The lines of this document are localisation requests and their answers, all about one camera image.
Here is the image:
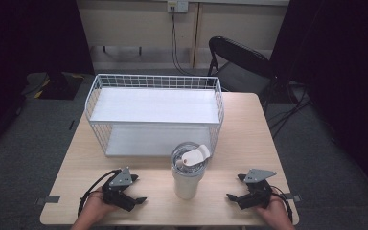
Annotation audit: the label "grey tape strip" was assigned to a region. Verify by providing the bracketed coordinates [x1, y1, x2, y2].
[283, 193, 302, 203]
[34, 195, 61, 206]

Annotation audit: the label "person's right hand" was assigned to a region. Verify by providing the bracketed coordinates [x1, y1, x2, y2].
[254, 194, 291, 225]

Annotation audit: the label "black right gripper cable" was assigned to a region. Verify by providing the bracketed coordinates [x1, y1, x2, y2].
[268, 184, 294, 223]

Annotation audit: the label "white wall socket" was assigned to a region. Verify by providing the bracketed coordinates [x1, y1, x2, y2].
[167, 0, 190, 14]

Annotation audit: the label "white wire shelf rack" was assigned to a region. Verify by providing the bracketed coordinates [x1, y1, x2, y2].
[83, 73, 225, 158]

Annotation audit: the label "person's left hand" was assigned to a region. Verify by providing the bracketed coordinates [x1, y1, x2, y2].
[81, 186, 120, 223]

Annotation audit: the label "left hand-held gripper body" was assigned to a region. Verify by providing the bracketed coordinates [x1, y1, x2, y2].
[101, 166, 139, 213]

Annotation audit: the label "black floor cables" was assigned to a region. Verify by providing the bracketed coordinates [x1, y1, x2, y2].
[265, 83, 313, 139]

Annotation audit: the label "dark stand base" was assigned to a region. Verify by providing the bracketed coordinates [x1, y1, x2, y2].
[21, 71, 86, 101]

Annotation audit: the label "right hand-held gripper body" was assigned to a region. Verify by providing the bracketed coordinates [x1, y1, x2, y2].
[237, 168, 278, 211]

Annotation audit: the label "white tumbler cup clear lid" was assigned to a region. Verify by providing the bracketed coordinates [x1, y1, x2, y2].
[170, 141, 212, 201]

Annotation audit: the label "black wall socket cable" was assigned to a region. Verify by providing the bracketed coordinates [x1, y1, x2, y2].
[170, 7, 213, 78]

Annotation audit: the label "black curtain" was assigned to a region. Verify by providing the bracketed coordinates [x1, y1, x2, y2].
[0, 0, 96, 161]
[268, 0, 368, 203]

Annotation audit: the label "black folding chair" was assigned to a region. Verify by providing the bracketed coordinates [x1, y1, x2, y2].
[207, 35, 282, 107]

